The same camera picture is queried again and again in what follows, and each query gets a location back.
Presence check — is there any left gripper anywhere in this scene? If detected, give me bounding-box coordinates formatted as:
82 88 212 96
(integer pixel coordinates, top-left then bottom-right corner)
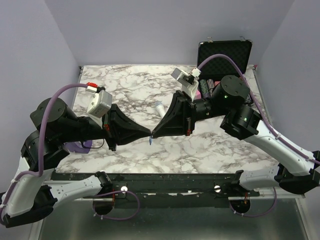
61 103 154 151

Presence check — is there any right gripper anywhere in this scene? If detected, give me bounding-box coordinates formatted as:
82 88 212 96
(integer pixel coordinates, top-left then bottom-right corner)
152 89 229 136

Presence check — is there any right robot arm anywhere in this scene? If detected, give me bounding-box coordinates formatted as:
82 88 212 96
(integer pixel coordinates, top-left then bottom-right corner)
151 75 320 196

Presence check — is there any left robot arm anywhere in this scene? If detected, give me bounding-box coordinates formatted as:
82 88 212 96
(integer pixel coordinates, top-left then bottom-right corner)
0 98 151 228

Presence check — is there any white toy microphone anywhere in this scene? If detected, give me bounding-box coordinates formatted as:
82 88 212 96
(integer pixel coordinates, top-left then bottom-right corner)
154 101 166 118

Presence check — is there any pink metronome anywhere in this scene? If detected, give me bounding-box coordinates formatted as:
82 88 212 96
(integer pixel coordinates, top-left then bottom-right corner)
195 90 202 100

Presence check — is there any purple box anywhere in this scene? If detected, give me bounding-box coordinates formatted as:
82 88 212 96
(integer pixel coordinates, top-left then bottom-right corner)
64 140 93 154

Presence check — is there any black poker chip case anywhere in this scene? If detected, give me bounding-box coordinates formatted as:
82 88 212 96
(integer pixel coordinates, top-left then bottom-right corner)
197 39 253 98

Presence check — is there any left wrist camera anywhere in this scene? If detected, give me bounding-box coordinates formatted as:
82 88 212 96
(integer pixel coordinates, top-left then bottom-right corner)
86 82 113 127

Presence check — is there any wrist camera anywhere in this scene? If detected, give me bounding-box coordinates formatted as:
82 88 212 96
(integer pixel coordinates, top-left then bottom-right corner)
86 82 113 127
171 67 201 101

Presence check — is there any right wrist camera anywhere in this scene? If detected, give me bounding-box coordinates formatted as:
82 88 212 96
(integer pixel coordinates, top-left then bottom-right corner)
171 67 201 101

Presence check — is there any black mounting rail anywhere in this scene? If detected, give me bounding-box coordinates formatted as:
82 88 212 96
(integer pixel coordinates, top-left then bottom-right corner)
57 172 261 208

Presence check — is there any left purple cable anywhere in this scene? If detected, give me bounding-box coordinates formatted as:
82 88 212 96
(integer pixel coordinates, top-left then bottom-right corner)
0 83 88 226

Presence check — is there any purple cable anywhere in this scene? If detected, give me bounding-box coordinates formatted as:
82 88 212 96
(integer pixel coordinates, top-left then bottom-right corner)
197 53 320 166
0 83 88 226

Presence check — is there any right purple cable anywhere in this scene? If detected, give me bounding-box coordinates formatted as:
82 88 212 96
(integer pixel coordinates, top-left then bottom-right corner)
197 53 320 166

